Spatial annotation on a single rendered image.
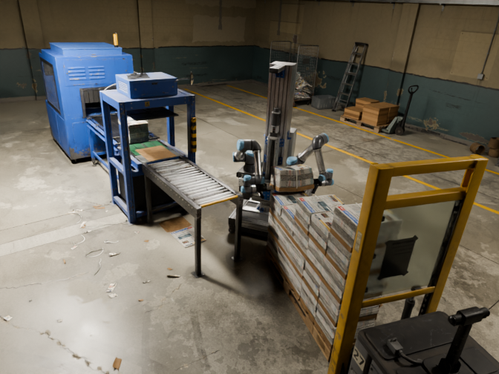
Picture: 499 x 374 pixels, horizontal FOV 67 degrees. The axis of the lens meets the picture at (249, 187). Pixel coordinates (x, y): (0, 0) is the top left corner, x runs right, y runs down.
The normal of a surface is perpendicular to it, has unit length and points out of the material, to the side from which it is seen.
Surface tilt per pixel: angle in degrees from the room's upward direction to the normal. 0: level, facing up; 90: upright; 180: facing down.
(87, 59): 90
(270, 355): 0
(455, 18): 90
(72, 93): 90
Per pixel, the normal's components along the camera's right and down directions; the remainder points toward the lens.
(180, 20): 0.60, 0.37
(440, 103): -0.80, 0.21
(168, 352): 0.05, -0.90
